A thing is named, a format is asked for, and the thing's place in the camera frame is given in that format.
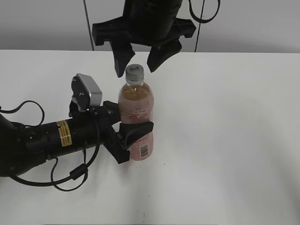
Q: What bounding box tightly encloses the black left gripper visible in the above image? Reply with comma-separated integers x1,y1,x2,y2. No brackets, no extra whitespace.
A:
67,100,155,165

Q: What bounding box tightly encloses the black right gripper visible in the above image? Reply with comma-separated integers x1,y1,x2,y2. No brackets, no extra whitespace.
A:
92,14,196,78

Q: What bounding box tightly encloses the white bottle cap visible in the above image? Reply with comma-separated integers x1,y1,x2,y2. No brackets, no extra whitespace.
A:
125,64,144,85

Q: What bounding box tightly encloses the pink label tea bottle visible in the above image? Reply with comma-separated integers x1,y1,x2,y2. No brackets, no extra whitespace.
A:
118,79,155,161

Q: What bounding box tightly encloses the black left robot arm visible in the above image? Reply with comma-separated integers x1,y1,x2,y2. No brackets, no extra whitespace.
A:
0,101,154,177

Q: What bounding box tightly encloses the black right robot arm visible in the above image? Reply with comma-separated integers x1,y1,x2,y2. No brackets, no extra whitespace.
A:
92,0,196,77

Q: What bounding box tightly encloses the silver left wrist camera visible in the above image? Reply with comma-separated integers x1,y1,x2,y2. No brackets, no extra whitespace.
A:
71,73,103,112

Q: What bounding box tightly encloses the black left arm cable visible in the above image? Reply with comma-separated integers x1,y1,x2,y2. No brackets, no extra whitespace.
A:
0,100,100,192

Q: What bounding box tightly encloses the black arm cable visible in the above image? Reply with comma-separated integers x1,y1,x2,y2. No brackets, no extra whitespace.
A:
0,100,100,192
188,0,222,24

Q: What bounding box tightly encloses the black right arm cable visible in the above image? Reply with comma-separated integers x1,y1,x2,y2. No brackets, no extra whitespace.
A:
188,0,222,24

